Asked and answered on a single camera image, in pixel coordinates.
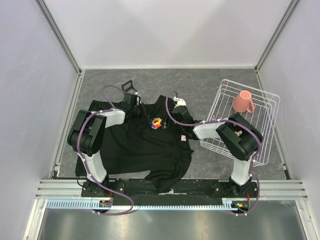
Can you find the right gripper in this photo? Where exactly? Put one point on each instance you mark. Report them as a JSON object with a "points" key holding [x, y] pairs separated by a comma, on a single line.
{"points": [[166, 120]]}

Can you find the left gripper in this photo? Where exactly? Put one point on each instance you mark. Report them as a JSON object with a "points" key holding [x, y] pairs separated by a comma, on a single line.
{"points": [[145, 113]]}

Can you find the black polo shirt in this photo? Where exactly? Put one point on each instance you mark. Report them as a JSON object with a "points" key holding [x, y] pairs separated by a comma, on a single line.
{"points": [[134, 147]]}

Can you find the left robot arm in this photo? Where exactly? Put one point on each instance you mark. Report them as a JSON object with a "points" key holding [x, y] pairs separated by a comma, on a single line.
{"points": [[87, 132]]}

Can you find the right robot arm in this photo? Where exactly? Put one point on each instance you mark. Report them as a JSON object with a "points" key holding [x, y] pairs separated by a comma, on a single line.
{"points": [[241, 139]]}

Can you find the black phone stand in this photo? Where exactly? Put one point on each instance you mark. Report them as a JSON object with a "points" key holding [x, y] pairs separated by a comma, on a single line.
{"points": [[129, 88]]}

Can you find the beige object in basket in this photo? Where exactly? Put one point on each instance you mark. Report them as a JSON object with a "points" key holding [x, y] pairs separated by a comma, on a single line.
{"points": [[238, 133]]}

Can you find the pink mug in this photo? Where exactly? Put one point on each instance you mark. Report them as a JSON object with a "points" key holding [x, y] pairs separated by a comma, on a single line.
{"points": [[243, 102]]}

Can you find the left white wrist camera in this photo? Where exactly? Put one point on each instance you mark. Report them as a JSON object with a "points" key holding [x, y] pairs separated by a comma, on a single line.
{"points": [[137, 98]]}

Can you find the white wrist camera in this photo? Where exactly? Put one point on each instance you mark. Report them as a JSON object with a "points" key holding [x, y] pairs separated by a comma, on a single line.
{"points": [[137, 98], [179, 102]]}

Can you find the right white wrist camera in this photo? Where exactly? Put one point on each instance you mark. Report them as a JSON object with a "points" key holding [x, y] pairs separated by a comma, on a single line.
{"points": [[179, 102]]}

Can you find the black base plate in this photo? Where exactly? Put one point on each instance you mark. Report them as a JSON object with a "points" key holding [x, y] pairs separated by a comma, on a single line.
{"points": [[189, 191]]}

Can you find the white wire basket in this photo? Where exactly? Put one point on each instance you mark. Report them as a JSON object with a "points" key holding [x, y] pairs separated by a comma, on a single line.
{"points": [[263, 118]]}

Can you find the slotted cable duct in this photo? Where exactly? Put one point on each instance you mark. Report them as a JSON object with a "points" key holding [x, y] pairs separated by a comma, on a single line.
{"points": [[95, 204]]}

